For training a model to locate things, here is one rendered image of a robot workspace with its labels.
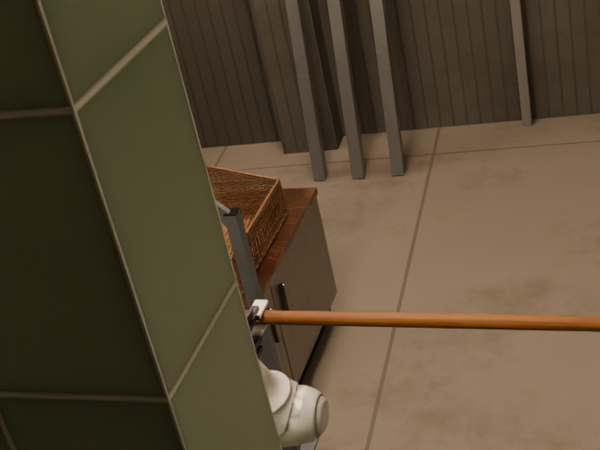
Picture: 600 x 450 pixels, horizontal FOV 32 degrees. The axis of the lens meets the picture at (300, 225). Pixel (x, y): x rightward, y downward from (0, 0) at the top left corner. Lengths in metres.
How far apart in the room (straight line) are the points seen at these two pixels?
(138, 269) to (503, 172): 4.69
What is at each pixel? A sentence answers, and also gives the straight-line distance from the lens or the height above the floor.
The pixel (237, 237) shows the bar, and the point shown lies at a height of 0.87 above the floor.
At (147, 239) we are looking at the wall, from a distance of 0.49.
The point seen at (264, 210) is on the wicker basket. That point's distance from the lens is 3.65.
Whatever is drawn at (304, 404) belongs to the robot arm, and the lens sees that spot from 1.87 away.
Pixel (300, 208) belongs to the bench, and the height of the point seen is 0.58.
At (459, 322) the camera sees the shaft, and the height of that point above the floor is 1.18.
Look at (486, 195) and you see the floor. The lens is 4.96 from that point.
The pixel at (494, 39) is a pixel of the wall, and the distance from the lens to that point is 5.46.
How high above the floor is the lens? 2.40
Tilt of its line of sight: 29 degrees down
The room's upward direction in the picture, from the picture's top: 13 degrees counter-clockwise
